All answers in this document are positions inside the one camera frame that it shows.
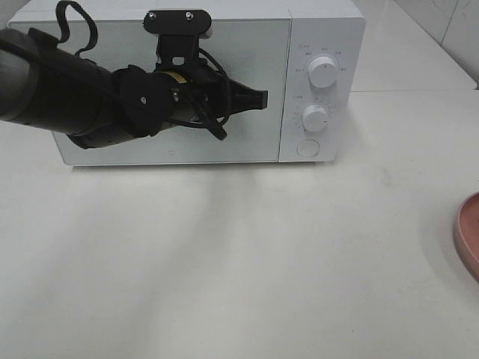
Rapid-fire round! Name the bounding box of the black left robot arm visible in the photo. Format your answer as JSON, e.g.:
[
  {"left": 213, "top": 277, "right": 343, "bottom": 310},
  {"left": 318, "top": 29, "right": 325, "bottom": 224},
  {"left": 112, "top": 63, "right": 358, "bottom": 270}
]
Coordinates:
[{"left": 1, "top": 28, "right": 268, "bottom": 150}]

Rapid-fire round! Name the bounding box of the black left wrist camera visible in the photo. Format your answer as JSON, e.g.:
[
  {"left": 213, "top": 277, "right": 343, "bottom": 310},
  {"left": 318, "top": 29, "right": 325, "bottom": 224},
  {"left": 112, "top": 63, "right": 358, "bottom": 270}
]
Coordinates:
[{"left": 143, "top": 10, "right": 212, "bottom": 70}]

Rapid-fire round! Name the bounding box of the round white door button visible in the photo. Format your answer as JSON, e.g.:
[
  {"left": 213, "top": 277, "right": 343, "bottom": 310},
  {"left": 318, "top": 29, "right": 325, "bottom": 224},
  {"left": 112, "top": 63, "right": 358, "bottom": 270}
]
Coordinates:
[{"left": 296, "top": 139, "right": 320, "bottom": 158}]

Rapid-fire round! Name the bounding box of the white microwave oven body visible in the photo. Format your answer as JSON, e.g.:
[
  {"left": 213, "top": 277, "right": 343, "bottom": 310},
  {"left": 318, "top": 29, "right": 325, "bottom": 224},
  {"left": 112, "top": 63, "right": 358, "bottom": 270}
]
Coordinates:
[{"left": 16, "top": 0, "right": 368, "bottom": 168}]

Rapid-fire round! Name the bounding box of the pink round plate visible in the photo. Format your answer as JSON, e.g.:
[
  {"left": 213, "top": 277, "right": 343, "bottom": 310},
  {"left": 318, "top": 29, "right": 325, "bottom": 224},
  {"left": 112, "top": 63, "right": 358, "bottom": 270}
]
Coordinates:
[{"left": 454, "top": 192, "right": 478, "bottom": 282}]

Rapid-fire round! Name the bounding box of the white dial knob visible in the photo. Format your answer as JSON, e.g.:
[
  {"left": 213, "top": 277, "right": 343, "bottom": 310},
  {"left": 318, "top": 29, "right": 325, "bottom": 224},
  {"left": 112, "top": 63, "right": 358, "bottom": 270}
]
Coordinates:
[
  {"left": 302, "top": 105, "right": 329, "bottom": 132},
  {"left": 306, "top": 53, "right": 339, "bottom": 88}
]

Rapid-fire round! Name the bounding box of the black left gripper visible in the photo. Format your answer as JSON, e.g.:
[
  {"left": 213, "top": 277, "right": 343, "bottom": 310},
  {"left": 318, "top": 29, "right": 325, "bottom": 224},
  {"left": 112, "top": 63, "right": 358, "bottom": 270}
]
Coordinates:
[{"left": 155, "top": 61, "right": 269, "bottom": 126}]

